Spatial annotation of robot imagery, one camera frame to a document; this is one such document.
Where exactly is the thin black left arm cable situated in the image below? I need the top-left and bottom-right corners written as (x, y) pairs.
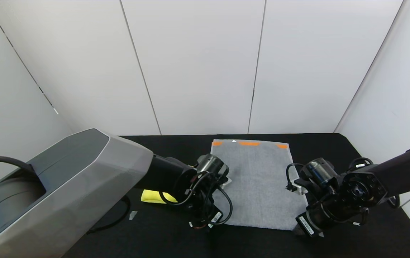
top-left (158, 171), bottom-right (234, 230)

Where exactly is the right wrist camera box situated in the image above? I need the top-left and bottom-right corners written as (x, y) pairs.
top-left (291, 179), bottom-right (311, 196)

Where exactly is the grey towel with orange marks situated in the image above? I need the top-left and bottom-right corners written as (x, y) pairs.
top-left (210, 139), bottom-right (309, 231)

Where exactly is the yellow towel with black trim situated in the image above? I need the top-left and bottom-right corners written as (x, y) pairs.
top-left (140, 189), bottom-right (179, 204)

